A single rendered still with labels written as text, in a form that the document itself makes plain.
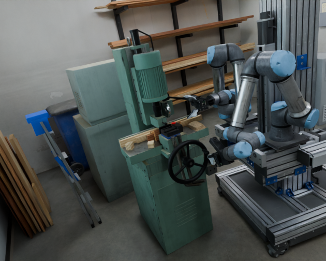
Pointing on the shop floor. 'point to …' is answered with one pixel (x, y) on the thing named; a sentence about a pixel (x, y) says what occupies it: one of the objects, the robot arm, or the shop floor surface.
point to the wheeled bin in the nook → (70, 133)
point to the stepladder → (40, 127)
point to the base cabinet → (173, 205)
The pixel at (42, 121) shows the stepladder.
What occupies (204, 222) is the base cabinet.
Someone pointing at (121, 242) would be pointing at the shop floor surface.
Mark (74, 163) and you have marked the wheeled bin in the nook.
